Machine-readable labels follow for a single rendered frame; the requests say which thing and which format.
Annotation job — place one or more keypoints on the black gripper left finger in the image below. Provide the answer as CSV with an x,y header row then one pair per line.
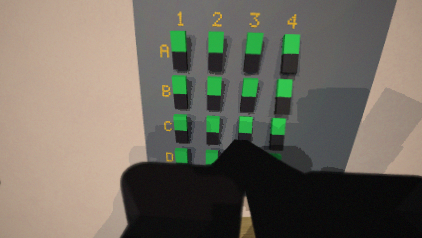
x,y
202,192

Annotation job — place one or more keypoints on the grey switch panel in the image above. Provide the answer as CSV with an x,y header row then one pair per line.
x,y
293,77

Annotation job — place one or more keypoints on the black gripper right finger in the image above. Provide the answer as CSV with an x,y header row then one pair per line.
x,y
285,202

